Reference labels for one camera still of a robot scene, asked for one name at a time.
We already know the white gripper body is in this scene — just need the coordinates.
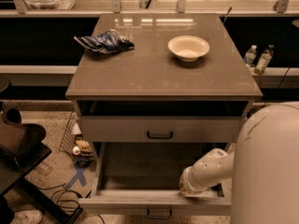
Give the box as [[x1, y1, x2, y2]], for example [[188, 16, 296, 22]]
[[178, 167, 207, 195]]

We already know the grey drawer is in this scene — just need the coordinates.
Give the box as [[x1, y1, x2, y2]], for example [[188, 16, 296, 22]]
[[80, 143, 231, 219], [78, 116, 242, 143]]

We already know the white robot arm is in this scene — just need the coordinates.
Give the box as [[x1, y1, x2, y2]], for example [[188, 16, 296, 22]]
[[179, 102, 299, 224]]

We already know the grey drawer cabinet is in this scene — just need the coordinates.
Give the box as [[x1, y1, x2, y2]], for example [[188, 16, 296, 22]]
[[64, 13, 263, 173]]

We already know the grey top drawer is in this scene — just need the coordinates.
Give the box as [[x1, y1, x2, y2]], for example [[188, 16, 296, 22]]
[[78, 116, 242, 143]]

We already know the blue tape cross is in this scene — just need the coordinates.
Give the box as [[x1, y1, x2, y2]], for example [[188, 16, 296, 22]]
[[65, 167, 87, 189]]

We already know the black stand leg left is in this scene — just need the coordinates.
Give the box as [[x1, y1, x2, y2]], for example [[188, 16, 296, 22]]
[[66, 206, 83, 224]]

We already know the white paper bowl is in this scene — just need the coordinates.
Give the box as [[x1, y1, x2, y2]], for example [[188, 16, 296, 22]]
[[168, 35, 209, 62]]

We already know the clear water bottle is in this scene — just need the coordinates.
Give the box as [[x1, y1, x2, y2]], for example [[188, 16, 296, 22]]
[[243, 45, 257, 67]]

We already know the blue chip bag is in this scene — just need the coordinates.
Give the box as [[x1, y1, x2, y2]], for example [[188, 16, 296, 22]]
[[74, 29, 135, 54]]

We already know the white sneaker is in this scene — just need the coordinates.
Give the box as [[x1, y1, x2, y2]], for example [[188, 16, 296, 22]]
[[10, 210, 43, 224]]

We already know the brown chair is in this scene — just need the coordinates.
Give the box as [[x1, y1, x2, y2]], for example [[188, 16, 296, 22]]
[[0, 108, 46, 171]]

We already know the wire mesh basket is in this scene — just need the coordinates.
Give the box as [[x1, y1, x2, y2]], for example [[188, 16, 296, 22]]
[[59, 112, 93, 163]]

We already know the black floor cable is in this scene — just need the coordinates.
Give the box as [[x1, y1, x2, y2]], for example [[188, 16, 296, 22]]
[[34, 182, 107, 224]]

